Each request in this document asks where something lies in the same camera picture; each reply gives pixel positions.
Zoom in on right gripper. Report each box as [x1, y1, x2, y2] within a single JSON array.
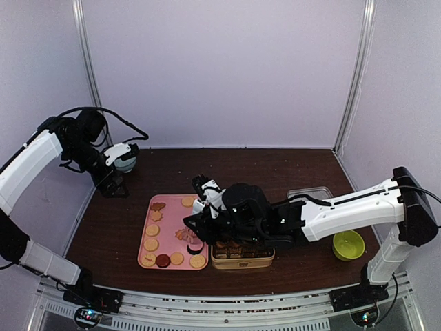
[[183, 205, 265, 247]]

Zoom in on gold cookie tin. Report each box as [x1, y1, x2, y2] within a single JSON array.
[[210, 241, 276, 270]]

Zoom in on silver white tongs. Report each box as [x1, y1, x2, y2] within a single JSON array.
[[183, 198, 211, 243]]

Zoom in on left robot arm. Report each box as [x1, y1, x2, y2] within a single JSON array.
[[1, 107, 139, 306]]

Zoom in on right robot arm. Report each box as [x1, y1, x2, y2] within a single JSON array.
[[183, 167, 440, 305]]

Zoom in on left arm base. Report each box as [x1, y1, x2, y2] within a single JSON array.
[[63, 285, 123, 330]]

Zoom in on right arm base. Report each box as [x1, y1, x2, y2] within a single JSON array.
[[329, 284, 389, 328]]

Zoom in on pale blue ceramic bowl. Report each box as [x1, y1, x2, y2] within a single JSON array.
[[114, 157, 136, 173]]

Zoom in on black cookie lower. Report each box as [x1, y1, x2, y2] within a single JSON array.
[[187, 245, 203, 255]]

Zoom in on round embossed cookie bottom right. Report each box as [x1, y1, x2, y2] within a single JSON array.
[[189, 254, 206, 269]]

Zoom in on brown leaf cookie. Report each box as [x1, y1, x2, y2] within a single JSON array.
[[150, 202, 166, 211]]

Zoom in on pink plastic tray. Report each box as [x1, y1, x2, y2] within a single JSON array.
[[137, 194, 209, 271]]

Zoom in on tan maple leaf cookie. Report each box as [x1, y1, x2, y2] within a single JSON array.
[[150, 210, 163, 222]]

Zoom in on dark red round cookie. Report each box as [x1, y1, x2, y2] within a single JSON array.
[[156, 254, 171, 268]]

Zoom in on round cookie red mark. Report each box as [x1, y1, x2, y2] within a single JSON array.
[[141, 252, 156, 268]]

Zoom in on silver tin lid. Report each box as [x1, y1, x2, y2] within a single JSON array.
[[287, 186, 333, 200]]

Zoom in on green bowl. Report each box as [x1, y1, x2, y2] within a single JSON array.
[[332, 230, 365, 261]]

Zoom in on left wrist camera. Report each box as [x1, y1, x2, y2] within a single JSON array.
[[103, 143, 139, 166]]

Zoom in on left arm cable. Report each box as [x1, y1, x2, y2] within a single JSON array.
[[51, 106, 150, 141]]

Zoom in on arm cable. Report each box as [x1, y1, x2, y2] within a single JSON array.
[[396, 184, 441, 228], [51, 106, 150, 141]]

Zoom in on aluminium front rail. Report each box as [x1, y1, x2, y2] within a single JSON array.
[[29, 272, 414, 331]]

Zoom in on right frame post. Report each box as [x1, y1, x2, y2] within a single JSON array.
[[333, 0, 377, 157]]

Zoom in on frame post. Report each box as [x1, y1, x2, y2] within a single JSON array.
[[333, 0, 377, 157], [71, 0, 116, 152]]

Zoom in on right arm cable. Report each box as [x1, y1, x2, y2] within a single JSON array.
[[396, 184, 441, 228]]

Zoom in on left frame post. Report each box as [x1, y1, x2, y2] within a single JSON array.
[[71, 0, 116, 152]]

